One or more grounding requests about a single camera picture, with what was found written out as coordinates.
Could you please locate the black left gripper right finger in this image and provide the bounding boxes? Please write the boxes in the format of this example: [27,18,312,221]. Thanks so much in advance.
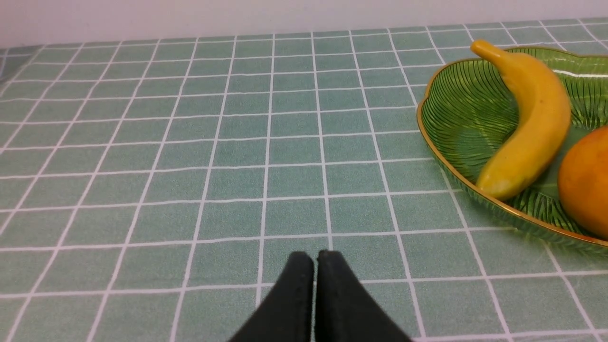
[314,250,412,342]

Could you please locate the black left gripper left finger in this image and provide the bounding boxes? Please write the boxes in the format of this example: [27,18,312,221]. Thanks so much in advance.
[230,252,314,342]

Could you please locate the orange yellow pear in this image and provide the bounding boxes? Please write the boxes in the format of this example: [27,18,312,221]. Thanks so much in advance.
[558,126,608,238]

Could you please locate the yellow banana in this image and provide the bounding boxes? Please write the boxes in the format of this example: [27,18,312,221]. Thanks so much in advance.
[471,39,571,201]

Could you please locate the green checkered tablecloth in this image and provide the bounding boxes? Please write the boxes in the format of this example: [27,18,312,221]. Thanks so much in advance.
[0,18,607,342]

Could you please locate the green leaf-shaped glass plate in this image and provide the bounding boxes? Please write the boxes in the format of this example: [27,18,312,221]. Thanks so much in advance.
[417,46,608,256]

